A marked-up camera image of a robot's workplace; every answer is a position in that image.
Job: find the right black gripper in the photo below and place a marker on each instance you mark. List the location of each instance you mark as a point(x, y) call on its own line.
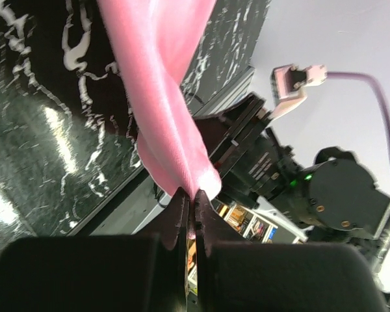
point(249, 158)

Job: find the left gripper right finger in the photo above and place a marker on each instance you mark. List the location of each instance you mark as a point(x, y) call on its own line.
point(237, 275)

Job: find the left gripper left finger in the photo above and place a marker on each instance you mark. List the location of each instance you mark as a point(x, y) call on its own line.
point(146, 271)

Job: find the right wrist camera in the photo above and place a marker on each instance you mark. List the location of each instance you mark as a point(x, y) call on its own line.
point(289, 83)

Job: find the pink t shirt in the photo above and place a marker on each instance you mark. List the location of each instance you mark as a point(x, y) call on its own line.
point(153, 43)

